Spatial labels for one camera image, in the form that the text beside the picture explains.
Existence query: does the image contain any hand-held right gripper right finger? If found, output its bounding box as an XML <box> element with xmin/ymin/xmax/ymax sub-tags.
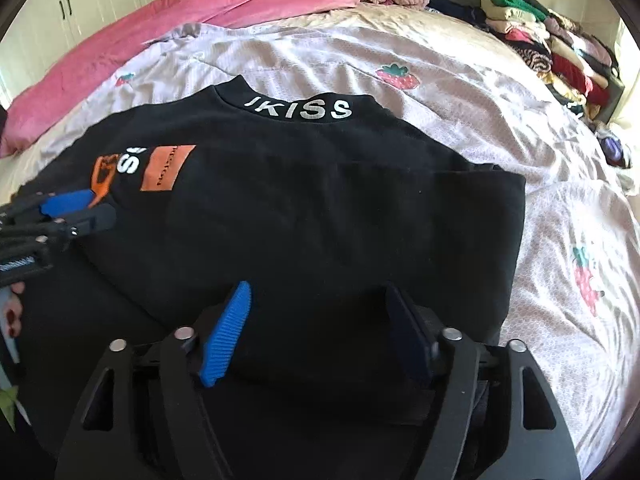
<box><xmin>384</xmin><ymin>284</ymin><xmax>583</xmax><ymax>480</ymax></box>

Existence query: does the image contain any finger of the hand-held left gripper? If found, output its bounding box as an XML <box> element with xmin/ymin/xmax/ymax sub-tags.
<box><xmin>0</xmin><ymin>188</ymin><xmax>96</xmax><ymax>226</ymax></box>
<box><xmin>0</xmin><ymin>204</ymin><xmax>118</xmax><ymax>247</ymax></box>

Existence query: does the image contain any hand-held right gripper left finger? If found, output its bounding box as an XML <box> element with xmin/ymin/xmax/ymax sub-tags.
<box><xmin>54</xmin><ymin>281</ymin><xmax>252</xmax><ymax>480</ymax></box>

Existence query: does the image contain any black printed sweatshirt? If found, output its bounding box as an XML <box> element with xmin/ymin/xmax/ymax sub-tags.
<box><xmin>10</xmin><ymin>74</ymin><xmax>526</xmax><ymax>480</ymax></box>

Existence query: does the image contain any pile of folded clothes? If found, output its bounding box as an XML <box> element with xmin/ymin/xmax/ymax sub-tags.
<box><xmin>427</xmin><ymin>0</ymin><xmax>624</xmax><ymax>122</ymax></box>

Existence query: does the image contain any person's left hand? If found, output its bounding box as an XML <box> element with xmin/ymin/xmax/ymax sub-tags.
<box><xmin>0</xmin><ymin>282</ymin><xmax>26</xmax><ymax>340</ymax></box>

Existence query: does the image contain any green cloth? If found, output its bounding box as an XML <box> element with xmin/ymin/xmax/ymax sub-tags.
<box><xmin>0</xmin><ymin>385</ymin><xmax>19</xmax><ymax>432</ymax></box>

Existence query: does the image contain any pink blanket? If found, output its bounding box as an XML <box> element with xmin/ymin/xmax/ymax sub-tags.
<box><xmin>0</xmin><ymin>0</ymin><xmax>363</xmax><ymax>158</ymax></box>

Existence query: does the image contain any cream wardrobe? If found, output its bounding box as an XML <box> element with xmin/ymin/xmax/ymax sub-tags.
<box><xmin>0</xmin><ymin>0</ymin><xmax>168</xmax><ymax>106</ymax></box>

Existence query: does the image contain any strawberry print bed quilt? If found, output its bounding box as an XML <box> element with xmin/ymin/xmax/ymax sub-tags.
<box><xmin>0</xmin><ymin>2</ymin><xmax>640</xmax><ymax>471</ymax></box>

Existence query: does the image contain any purple cloth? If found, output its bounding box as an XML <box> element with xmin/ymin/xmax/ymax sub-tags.
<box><xmin>599</xmin><ymin>131</ymin><xmax>635</xmax><ymax>170</ymax></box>

